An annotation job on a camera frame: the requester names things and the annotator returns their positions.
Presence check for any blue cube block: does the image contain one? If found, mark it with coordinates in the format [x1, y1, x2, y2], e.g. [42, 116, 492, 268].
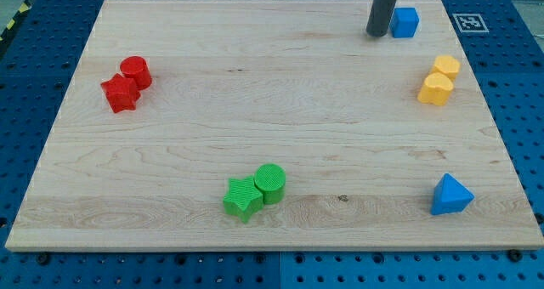
[389, 7, 419, 38]

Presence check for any blue triangle block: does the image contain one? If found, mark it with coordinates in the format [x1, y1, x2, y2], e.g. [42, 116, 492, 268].
[430, 173, 475, 215]

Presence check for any light wooden board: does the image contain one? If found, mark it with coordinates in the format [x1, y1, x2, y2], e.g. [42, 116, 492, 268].
[6, 0, 543, 252]

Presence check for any green cylinder block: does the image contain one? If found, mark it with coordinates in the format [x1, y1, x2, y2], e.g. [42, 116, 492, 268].
[254, 163, 286, 205]

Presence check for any green star block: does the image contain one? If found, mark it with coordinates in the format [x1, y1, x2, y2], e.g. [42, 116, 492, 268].
[223, 176, 264, 224]

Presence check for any red cylinder block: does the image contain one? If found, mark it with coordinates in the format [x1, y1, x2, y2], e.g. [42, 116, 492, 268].
[120, 56, 152, 90]

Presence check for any red star block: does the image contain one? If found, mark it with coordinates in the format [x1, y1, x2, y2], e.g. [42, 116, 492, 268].
[100, 74, 141, 113]

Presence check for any yellow heart block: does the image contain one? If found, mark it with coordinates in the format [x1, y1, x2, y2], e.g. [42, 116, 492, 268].
[417, 72, 454, 106]

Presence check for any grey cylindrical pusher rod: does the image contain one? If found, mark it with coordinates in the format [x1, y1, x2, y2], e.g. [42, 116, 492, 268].
[366, 0, 397, 37]

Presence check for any yellow pentagon block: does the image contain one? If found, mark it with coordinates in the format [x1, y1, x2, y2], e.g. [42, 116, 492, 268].
[429, 54, 461, 82]

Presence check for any white fiducial marker tag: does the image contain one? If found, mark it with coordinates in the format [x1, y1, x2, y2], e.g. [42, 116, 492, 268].
[452, 13, 490, 34]

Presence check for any yellow black hazard tape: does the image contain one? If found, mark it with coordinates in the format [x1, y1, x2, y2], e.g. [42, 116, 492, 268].
[1, 0, 31, 43]

